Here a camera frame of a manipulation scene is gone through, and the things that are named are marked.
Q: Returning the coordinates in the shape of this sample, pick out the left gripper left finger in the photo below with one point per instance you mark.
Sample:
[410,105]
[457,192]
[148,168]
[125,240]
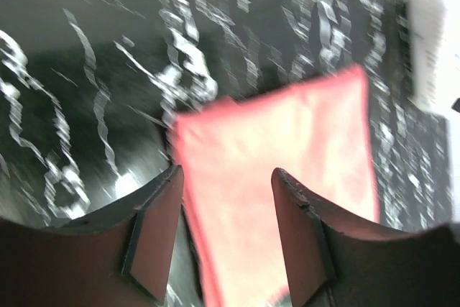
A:
[118,255]

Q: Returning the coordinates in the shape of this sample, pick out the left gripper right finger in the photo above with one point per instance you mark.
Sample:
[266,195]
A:
[336,258]

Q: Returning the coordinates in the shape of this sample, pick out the salmon pink t-shirt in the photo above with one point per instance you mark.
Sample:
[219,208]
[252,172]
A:
[316,130]

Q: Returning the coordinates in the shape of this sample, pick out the white plastic basket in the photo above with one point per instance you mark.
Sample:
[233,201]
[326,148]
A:
[434,41]

